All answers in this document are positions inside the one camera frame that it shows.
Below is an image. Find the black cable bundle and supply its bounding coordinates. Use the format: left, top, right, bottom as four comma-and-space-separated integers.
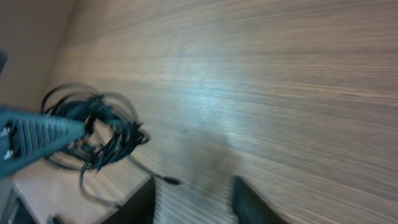
40, 82, 182, 208

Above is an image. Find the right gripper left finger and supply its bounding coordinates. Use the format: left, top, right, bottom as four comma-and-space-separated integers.
101, 177, 155, 224

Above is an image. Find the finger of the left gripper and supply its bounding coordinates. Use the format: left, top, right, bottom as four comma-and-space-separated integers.
1, 108, 85, 179

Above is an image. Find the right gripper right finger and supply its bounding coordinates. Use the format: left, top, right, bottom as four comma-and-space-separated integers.
231, 176, 287, 224

